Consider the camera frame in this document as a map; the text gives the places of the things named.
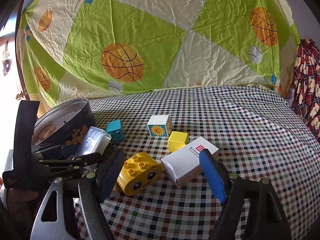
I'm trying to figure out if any yellow face toy brick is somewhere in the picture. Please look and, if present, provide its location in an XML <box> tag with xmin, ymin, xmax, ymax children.
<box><xmin>117</xmin><ymin>152</ymin><xmax>163</xmax><ymax>196</ymax></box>

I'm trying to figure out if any white cardboard box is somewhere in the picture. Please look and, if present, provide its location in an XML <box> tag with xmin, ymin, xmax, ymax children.
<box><xmin>161</xmin><ymin>137</ymin><xmax>219</xmax><ymax>188</ymax></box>

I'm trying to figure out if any yellow cube block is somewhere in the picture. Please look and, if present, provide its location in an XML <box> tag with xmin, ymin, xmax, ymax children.
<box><xmin>168</xmin><ymin>131</ymin><xmax>189</xmax><ymax>153</ymax></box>

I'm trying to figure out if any round black cookie tin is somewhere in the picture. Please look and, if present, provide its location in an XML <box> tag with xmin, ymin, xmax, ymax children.
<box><xmin>31</xmin><ymin>98</ymin><xmax>95</xmax><ymax>145</ymax></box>

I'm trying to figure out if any checkered tablecloth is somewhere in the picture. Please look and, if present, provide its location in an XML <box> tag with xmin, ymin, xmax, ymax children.
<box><xmin>89</xmin><ymin>87</ymin><xmax>319</xmax><ymax>239</ymax></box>

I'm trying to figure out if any teal bear toy brick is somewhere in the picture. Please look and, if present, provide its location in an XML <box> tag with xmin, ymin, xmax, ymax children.
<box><xmin>106</xmin><ymin>119</ymin><xmax>125</xmax><ymax>144</ymax></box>

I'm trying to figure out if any red patterned cloth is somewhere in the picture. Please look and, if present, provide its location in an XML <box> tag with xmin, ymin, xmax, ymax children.
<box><xmin>291</xmin><ymin>38</ymin><xmax>320</xmax><ymax>140</ymax></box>

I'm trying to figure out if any white sun toy brick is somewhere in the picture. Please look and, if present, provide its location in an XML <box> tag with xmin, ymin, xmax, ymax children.
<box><xmin>147</xmin><ymin>115</ymin><xmax>173</xmax><ymax>137</ymax></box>

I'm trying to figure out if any green basketball bedsheet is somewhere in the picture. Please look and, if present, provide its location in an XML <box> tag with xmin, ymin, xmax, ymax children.
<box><xmin>19</xmin><ymin>0</ymin><xmax>298</xmax><ymax>112</ymax></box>

